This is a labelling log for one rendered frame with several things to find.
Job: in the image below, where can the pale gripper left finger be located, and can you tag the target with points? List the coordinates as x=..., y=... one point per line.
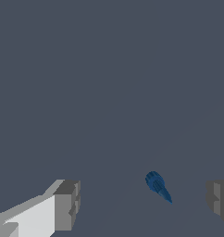
x=39, y=213

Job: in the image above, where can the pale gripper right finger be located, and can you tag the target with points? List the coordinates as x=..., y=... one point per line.
x=221, y=197

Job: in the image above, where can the small blue cone-shaped object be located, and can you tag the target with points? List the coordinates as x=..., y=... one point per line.
x=157, y=183

